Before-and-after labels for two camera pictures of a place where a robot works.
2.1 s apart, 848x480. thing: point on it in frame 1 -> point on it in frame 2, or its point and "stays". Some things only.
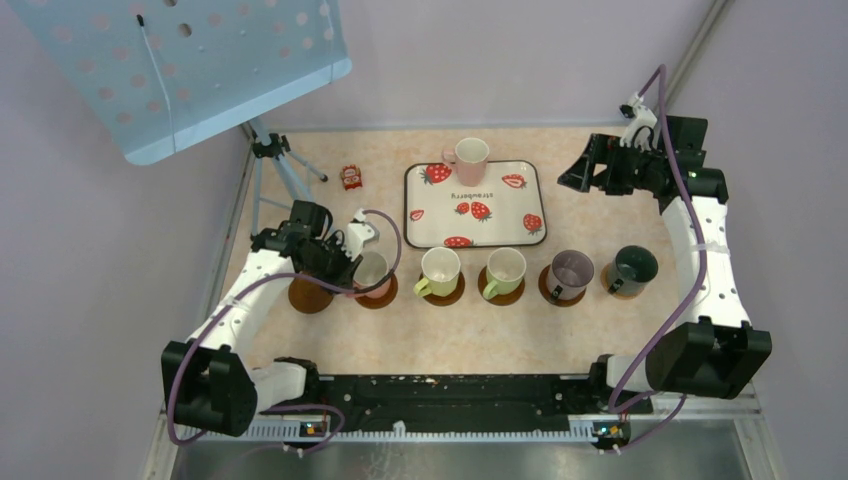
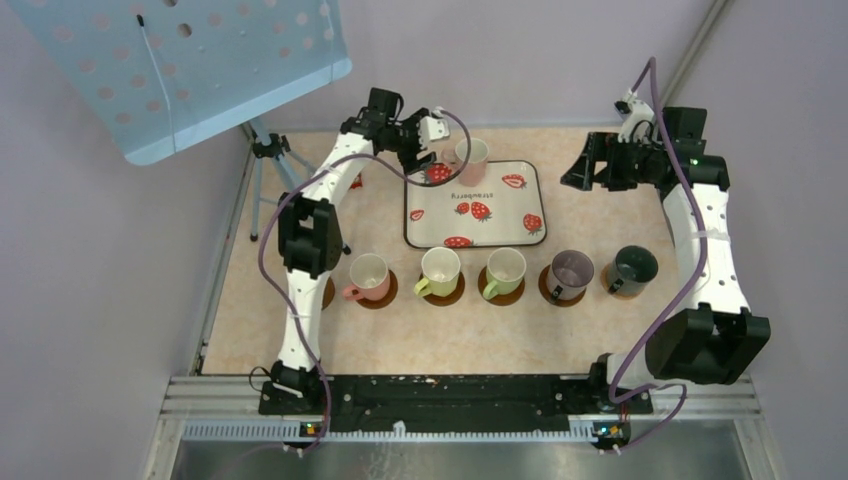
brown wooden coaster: (546, 291) stays
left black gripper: (346, 273) -> (409, 161)
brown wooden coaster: (383, 301) stays
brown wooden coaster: (451, 299) stays
